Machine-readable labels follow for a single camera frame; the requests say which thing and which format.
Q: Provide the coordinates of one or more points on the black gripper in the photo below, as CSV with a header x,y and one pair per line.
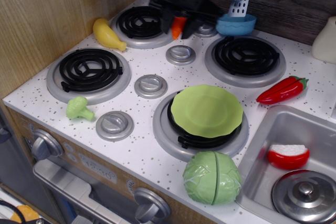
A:
x,y
195,11

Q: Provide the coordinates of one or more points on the orange toy carrot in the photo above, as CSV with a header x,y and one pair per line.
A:
x,y
178,26

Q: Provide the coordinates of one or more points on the light green plastic plate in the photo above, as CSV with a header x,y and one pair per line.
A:
x,y
207,111

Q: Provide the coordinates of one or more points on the silver stove knob top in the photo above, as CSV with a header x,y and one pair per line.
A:
x,y
206,31

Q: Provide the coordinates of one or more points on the silver stove knob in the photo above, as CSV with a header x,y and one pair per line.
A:
x,y
114,126
150,86
206,31
180,55

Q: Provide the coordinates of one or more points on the silver stove knob upper middle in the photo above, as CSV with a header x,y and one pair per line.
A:
x,y
180,55

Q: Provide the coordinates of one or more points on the back left black burner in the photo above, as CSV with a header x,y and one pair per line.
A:
x,y
140,28

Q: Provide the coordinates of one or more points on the black burner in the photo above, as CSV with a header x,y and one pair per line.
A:
x,y
140,28
245,61
183,146
97,74

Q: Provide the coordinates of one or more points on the blue plastic bowl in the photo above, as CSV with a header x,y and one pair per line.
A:
x,y
236,26

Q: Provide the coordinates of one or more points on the silver slotted spatula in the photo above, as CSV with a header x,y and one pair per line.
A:
x,y
238,8

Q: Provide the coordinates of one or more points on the silver stove knob lower middle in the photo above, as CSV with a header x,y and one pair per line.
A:
x,y
150,86

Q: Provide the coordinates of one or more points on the yellow toy squash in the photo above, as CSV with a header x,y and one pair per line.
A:
x,y
106,36

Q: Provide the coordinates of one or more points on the back right black burner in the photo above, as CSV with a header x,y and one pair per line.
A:
x,y
245,61

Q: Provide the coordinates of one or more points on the front left black burner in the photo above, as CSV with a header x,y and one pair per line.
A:
x,y
97,74

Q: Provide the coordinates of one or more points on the front right black burner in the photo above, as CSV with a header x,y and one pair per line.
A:
x,y
183,146

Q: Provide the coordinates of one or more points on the silver stove knob bottom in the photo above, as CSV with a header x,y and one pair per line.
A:
x,y
114,126

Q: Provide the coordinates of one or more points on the red toy chili pepper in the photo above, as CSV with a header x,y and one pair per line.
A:
x,y
286,89

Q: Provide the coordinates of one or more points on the green toy broccoli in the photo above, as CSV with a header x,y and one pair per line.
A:
x,y
77,108

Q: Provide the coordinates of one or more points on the silver toy sink basin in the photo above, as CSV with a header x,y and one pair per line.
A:
x,y
282,125

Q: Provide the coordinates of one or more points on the cream toy faucet base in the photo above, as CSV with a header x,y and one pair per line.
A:
x,y
323,47

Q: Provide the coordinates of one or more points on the green toy cabbage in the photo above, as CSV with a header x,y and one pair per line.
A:
x,y
212,178

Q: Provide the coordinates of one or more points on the oven clock display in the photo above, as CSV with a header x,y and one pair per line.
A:
x,y
98,168

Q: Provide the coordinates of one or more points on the red bowl of rice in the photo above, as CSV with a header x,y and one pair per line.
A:
x,y
288,157

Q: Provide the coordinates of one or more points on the left silver oven dial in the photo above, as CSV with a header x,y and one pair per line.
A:
x,y
45,146

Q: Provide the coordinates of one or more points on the silver oven dial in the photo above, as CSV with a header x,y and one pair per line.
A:
x,y
150,205
45,146

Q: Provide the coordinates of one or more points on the right silver oven dial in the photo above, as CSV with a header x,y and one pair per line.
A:
x,y
150,205

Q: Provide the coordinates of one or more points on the stainless steel pot lid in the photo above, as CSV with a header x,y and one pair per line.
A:
x,y
305,196

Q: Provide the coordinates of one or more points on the silver oven door handle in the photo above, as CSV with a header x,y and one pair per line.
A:
x,y
73,189

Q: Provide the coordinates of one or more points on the yellow object with cable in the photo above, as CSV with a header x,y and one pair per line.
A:
x,y
21,214

